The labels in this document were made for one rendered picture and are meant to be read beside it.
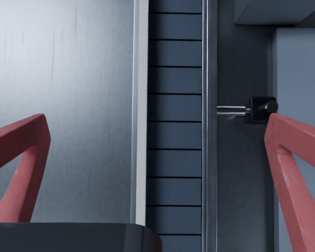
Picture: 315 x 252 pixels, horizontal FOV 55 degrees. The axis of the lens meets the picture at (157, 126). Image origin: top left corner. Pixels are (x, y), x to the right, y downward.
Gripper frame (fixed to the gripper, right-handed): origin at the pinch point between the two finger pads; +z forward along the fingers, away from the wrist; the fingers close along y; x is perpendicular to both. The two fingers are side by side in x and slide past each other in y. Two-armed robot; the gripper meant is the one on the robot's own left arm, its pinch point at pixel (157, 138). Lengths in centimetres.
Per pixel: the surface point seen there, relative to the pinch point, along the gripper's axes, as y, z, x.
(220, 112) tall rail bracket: -7.1, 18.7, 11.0
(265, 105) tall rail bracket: -11.1, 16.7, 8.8
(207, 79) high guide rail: -5.6, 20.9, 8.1
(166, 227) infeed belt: -1.2, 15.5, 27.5
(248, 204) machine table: -14.0, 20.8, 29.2
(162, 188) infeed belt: -0.6, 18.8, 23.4
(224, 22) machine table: -10.6, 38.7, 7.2
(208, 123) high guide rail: -5.6, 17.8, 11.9
